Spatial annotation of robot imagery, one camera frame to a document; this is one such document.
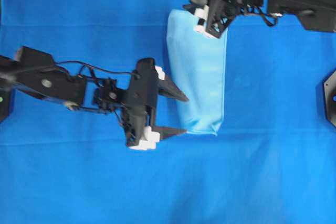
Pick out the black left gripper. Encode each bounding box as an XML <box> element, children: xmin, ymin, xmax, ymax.
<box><xmin>92</xmin><ymin>58</ymin><xmax>189</xmax><ymax>151</ymax></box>

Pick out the light blue towel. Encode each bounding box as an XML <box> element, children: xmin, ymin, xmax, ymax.
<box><xmin>166</xmin><ymin>9</ymin><xmax>228</xmax><ymax>135</ymax></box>

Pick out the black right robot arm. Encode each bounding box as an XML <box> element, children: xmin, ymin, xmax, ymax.
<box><xmin>183</xmin><ymin>0</ymin><xmax>335</xmax><ymax>38</ymax></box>

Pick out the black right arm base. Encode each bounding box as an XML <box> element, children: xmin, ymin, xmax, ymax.
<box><xmin>316</xmin><ymin>68</ymin><xmax>335</xmax><ymax>131</ymax></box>

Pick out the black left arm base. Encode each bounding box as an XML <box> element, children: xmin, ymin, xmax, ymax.
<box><xmin>0</xmin><ymin>89</ymin><xmax>15</xmax><ymax>123</ymax></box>

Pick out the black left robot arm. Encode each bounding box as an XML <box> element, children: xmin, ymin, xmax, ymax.
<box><xmin>1</xmin><ymin>46</ymin><xmax>188</xmax><ymax>151</ymax></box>

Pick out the blue table cloth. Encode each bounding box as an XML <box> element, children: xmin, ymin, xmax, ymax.
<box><xmin>1</xmin><ymin>0</ymin><xmax>335</xmax><ymax>223</ymax></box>

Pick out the black left camera cable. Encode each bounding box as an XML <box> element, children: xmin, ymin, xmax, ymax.
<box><xmin>52</xmin><ymin>60</ymin><xmax>140</xmax><ymax>83</ymax></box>

